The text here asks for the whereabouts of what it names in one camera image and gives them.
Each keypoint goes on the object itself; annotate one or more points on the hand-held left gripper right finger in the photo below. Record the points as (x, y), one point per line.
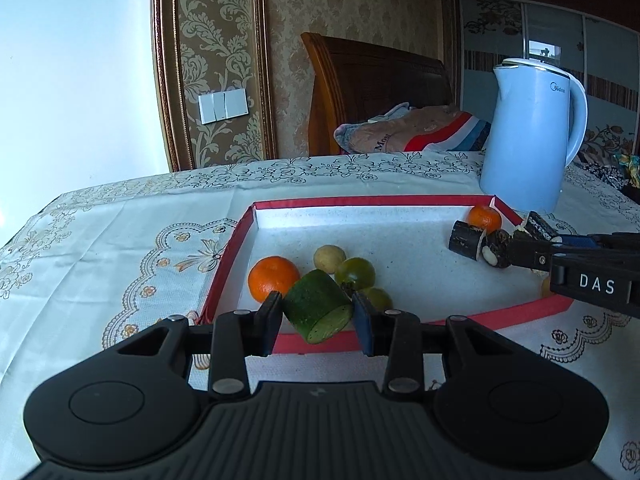
(362, 327)

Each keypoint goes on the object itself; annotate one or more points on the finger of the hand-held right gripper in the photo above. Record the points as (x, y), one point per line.
(530, 255)
(575, 241)

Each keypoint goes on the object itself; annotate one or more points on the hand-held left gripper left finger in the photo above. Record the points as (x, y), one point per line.
(272, 325)

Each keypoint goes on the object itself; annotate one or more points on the green tomato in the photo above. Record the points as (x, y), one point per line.
(356, 271)
(378, 298)

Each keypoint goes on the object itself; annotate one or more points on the small tan round fruit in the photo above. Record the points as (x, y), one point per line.
(546, 287)
(328, 257)

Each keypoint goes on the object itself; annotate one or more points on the orange mandarin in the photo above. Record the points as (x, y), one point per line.
(483, 216)
(272, 277)

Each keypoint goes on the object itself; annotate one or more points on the green cucumber piece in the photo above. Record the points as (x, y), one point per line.
(315, 302)

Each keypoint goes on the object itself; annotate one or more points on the red cardboard tray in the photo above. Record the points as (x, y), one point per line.
(400, 240)

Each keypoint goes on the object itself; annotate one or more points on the shiny colourful packet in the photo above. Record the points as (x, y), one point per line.
(629, 170)

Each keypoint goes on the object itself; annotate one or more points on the light blue electric kettle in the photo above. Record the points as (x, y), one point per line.
(530, 135)

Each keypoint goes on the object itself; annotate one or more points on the striped folded cloth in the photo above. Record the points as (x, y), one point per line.
(415, 130)

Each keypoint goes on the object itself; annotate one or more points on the floral sliding door wardrobe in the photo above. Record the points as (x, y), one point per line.
(500, 25)

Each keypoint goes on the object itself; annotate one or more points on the brown wooden headboard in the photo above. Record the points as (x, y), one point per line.
(370, 80)

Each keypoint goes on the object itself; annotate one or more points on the white wall light switch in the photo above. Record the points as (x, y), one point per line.
(222, 106)

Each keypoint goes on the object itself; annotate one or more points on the brown decorative wall moulding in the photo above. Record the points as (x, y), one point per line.
(167, 60)

